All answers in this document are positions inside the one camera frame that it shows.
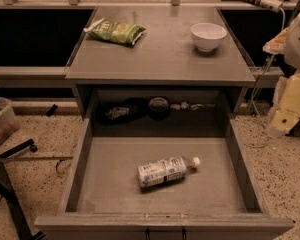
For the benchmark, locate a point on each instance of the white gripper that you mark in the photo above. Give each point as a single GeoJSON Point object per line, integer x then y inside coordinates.
{"type": "Point", "coordinates": [299, 44]}

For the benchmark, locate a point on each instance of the blue plastic bottle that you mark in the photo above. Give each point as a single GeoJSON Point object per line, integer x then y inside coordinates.
{"type": "Point", "coordinates": [165, 170]}

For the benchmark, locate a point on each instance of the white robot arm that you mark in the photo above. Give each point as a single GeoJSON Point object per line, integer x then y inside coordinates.
{"type": "Point", "coordinates": [287, 43]}

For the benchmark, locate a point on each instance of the open grey drawer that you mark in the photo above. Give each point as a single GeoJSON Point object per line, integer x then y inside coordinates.
{"type": "Point", "coordinates": [125, 128]}

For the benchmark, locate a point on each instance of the white ceramic bowl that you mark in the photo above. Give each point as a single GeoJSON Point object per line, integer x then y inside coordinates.
{"type": "Point", "coordinates": [207, 36]}

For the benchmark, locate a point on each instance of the green chip bag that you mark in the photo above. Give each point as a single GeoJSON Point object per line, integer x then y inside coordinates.
{"type": "Point", "coordinates": [115, 32]}

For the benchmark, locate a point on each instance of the clear plastic storage bin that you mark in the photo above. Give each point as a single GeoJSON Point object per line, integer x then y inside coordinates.
{"type": "Point", "coordinates": [8, 120]}

